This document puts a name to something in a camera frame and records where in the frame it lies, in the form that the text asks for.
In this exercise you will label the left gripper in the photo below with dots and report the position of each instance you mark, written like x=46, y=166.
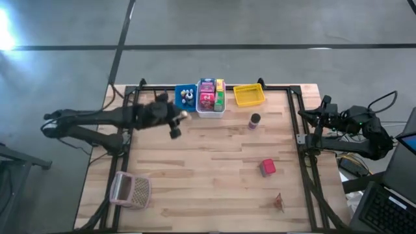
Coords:
x=161, y=112

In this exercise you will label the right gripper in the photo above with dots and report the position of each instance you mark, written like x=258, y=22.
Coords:
x=326, y=113

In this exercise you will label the black food colouring bottle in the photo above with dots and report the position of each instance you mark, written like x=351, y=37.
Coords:
x=189, y=97

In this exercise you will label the red Froot Loops cereal box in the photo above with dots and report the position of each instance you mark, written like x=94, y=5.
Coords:
x=207, y=101

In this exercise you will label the purple Raisin Bran cereal box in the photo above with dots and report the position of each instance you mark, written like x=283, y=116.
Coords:
x=207, y=88

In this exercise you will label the green Apple Jacks cereal box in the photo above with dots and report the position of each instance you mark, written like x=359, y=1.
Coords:
x=219, y=102

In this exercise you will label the yellow Corn Pops cereal box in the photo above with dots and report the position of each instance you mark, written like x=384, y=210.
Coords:
x=220, y=85

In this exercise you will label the spice jar black lid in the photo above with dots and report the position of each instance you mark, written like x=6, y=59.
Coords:
x=255, y=118

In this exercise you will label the smoked paprika tin red lid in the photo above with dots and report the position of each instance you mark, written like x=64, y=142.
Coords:
x=268, y=166

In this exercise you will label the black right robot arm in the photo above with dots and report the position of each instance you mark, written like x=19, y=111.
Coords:
x=357, y=146

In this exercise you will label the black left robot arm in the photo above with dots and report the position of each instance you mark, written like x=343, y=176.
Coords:
x=97, y=118

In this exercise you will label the blue plastic basket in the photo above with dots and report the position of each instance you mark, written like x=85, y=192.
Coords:
x=178, y=105

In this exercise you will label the white plastic basket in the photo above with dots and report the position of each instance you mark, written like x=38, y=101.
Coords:
x=208, y=113

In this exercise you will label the yellow plastic basket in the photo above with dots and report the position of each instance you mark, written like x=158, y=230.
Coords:
x=248, y=96

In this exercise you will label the black power adapter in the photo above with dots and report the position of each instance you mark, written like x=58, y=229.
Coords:
x=352, y=167

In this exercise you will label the pink plastic basket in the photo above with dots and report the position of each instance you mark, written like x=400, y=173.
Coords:
x=141, y=193

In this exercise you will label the black bar beside table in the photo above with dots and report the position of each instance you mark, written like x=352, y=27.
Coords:
x=360, y=185

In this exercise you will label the laptop with blue screen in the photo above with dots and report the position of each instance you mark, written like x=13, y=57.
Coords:
x=409, y=142

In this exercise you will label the grey laptop with keyboard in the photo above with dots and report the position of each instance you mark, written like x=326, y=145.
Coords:
x=386, y=214

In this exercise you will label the dark metal bench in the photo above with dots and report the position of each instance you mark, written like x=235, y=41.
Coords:
x=26, y=159

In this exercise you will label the black aluminium table frame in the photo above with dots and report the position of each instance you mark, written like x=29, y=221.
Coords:
x=276, y=88

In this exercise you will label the black frame clamp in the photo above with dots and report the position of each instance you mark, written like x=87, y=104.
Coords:
x=142, y=82
x=260, y=83

